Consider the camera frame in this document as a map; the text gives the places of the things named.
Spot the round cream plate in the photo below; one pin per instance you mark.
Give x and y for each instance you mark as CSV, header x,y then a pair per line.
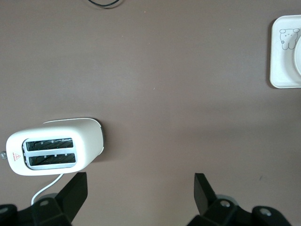
x,y
298,56

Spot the brown table cover cloth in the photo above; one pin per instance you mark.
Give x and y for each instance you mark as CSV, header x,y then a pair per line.
x,y
164,70

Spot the cream rabbit print tray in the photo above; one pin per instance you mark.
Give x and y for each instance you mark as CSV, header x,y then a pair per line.
x,y
279,70

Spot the cream two-slot toaster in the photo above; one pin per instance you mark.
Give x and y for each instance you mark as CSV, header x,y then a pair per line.
x,y
89,141

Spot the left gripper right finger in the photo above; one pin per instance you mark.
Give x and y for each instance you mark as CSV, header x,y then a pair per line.
x,y
207,202

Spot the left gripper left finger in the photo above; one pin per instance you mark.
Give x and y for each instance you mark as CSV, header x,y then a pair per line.
x,y
70,200

